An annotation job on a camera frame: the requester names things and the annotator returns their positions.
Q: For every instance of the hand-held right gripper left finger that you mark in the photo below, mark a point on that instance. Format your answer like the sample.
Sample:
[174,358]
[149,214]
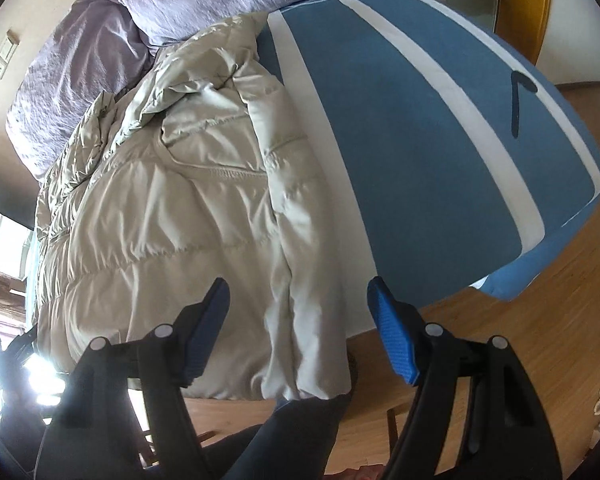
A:
[207,340]

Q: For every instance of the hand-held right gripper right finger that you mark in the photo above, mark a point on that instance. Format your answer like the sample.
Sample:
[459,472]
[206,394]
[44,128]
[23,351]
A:
[392,330]

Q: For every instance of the beige puffer jacket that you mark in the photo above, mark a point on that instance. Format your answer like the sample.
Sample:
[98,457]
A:
[180,220]

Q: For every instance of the bright window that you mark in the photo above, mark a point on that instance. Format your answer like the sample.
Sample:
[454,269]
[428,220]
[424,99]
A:
[2,245]

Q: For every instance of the person's dark trouser leg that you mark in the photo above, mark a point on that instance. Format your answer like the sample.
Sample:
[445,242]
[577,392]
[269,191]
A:
[290,435]

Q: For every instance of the blue white striped bedsheet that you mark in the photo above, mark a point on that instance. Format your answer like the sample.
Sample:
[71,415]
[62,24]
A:
[405,135]

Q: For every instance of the lavender pillow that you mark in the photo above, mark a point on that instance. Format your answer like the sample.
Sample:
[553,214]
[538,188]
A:
[75,85]

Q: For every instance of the white wall switch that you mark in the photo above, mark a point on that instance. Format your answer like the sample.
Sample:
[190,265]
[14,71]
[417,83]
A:
[8,47]

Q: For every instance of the yellow wooden frame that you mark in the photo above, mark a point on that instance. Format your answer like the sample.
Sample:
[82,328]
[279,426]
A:
[527,5]

